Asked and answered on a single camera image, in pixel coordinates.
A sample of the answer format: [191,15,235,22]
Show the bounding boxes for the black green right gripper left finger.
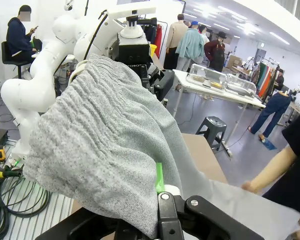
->
[34,208,158,240]

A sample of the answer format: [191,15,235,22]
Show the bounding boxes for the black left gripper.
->
[117,37,176,102]

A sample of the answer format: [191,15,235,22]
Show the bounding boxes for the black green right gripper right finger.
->
[154,162,266,240]

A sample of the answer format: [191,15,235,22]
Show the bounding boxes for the grey training pants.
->
[22,53,300,240]

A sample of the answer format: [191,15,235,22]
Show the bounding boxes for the person right forearm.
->
[249,144,299,195]

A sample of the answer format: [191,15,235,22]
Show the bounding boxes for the person right hand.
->
[241,180,257,194]

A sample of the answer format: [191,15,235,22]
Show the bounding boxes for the clear plastic dome cover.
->
[186,63,228,91]
[224,73,258,98]

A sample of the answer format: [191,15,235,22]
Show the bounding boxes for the beige jacket mannequin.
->
[164,13,190,71]

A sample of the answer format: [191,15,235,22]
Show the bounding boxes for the teal sweater mannequin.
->
[175,21,206,72]

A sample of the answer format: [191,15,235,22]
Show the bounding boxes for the white long table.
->
[173,69,267,159]

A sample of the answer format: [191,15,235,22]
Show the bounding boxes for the maroon shirt mannequin with hat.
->
[204,31,228,73]

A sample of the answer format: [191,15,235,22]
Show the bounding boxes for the grey plastic stool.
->
[196,116,227,152]

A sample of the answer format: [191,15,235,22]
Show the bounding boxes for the brown cardboard box stack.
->
[224,54,244,74]

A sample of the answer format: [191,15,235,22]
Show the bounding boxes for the clothes rack with colourful garments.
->
[249,56,278,101]

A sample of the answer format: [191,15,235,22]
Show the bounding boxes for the blue floor mat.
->
[261,138,278,151]

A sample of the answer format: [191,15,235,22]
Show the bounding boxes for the person torso in black shirt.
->
[262,104,300,240]

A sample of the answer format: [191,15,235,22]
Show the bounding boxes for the dark blue jeans mannequin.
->
[248,91,293,140]

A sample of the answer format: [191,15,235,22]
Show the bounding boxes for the person in black by rack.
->
[274,68,286,91]

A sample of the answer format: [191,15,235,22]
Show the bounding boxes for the seated person in navy hoodie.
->
[6,4,43,66]

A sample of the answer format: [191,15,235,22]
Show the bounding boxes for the black bar chair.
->
[1,41,32,79]

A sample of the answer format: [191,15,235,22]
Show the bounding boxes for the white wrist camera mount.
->
[106,6,157,46]

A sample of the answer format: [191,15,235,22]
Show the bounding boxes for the black coiled cable bundle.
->
[0,162,51,240]

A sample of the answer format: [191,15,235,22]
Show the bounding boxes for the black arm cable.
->
[86,9,108,55]

